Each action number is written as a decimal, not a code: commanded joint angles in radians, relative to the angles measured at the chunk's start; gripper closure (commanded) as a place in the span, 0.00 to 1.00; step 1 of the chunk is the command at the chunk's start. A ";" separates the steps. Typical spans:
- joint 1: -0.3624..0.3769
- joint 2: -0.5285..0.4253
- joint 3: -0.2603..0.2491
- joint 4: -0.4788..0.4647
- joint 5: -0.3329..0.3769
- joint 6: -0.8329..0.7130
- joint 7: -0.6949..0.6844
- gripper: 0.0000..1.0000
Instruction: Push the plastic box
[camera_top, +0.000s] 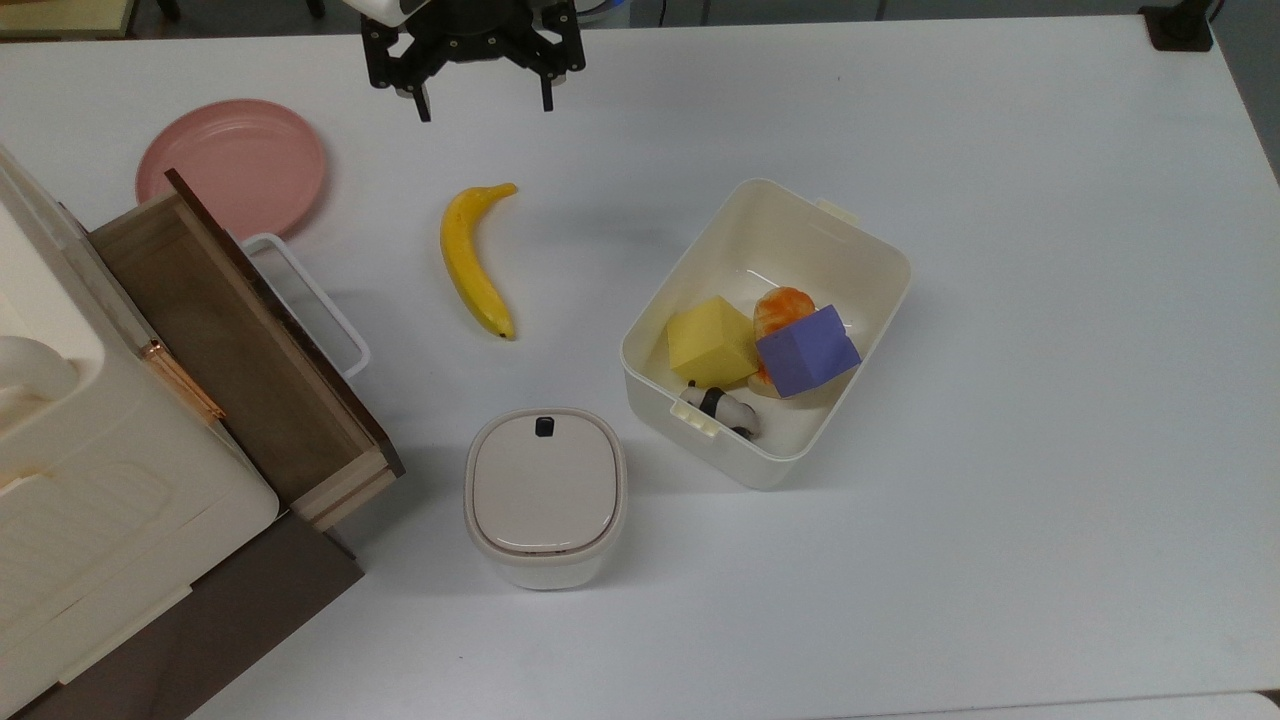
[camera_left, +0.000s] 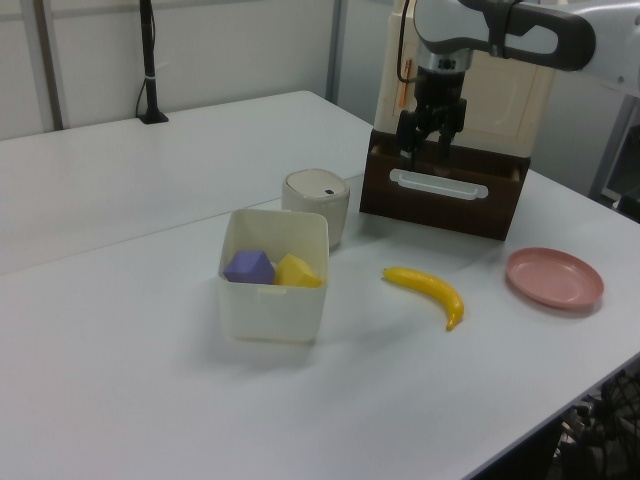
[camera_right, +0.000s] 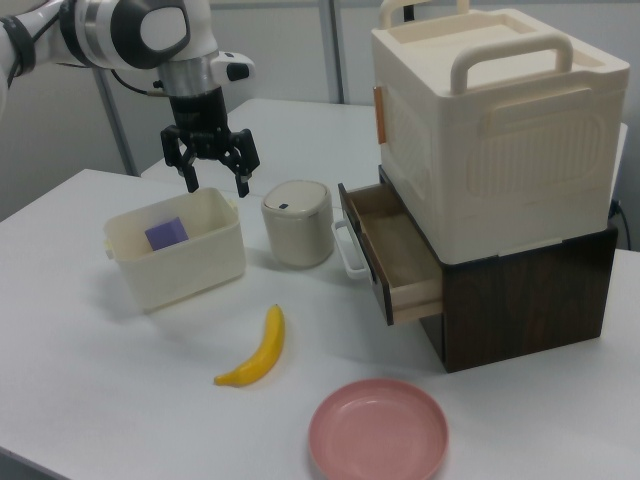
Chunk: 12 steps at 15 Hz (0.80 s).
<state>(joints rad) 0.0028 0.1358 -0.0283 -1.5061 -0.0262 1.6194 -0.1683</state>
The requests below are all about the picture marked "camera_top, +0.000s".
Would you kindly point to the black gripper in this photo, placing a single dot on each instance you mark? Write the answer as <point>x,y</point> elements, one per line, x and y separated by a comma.
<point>470,30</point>

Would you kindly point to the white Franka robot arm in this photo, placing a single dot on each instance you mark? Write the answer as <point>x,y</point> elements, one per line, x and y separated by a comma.
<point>385,6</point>

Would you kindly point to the copper storage box clasp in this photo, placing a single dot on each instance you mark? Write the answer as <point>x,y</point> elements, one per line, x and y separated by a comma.
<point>185,382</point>

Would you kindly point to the cream plastic storage box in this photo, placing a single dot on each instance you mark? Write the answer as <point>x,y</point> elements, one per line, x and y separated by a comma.
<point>100,480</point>

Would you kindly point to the yellow banana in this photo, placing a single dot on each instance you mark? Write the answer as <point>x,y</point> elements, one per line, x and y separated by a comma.
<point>465,265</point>

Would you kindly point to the pink plastic plate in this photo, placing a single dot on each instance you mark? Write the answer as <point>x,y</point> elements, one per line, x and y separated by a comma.
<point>230,160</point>

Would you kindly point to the yellow foam cube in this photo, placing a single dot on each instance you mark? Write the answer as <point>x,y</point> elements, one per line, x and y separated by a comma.
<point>705,345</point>

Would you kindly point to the open wooden drawer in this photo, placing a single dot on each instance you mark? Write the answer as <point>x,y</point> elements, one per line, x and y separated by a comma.
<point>230,350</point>

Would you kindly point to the orange toy fruit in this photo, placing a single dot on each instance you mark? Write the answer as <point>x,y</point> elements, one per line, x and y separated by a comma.
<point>780,308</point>

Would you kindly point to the wooden background desk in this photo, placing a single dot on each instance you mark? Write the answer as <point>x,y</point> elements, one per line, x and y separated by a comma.
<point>60,15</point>

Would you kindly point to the black white panda toy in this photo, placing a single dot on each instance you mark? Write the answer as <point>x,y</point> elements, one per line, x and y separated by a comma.
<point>720,405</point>

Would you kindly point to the cream lidded trash can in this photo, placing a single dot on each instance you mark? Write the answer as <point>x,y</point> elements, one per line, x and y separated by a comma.
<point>545,490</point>

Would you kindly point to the purple foam cube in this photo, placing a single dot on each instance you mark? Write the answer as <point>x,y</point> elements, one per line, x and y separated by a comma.
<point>805,355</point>

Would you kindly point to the dark brown wooden cabinet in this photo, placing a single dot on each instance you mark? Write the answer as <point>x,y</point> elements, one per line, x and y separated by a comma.
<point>220,620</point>

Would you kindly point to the black stand base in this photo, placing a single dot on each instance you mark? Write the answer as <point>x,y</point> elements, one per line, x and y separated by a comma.
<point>1178,28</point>

